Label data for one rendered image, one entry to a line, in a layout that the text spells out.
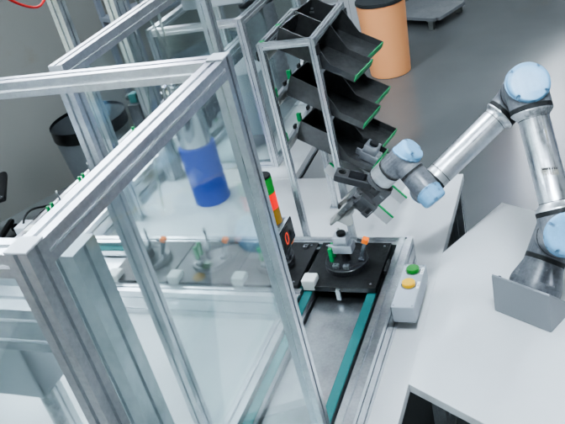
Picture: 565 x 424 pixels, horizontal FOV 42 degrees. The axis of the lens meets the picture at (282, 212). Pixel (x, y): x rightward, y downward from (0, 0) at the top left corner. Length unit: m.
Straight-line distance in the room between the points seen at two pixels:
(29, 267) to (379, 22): 5.51
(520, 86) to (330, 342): 0.89
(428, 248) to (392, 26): 3.79
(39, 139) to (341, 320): 3.98
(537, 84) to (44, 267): 1.57
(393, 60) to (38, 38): 2.81
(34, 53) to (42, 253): 5.00
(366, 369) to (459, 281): 0.55
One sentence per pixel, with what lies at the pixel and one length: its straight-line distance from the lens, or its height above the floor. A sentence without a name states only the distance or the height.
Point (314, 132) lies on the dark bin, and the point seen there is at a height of 1.33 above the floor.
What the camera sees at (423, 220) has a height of 0.86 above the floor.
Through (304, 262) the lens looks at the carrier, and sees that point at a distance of 2.42.
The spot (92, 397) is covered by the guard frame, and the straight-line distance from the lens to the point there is 0.87.
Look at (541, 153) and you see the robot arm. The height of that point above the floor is 1.33.
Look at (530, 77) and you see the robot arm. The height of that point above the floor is 1.51.
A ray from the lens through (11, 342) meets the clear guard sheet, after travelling 0.90.
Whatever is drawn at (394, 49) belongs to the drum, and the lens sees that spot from 6.24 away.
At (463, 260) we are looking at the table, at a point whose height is 0.86.
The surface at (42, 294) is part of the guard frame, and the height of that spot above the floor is 1.94.
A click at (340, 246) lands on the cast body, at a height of 1.05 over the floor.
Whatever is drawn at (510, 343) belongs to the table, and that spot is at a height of 0.86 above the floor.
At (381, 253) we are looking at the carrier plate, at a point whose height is 0.97.
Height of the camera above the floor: 2.33
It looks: 30 degrees down
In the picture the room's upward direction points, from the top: 15 degrees counter-clockwise
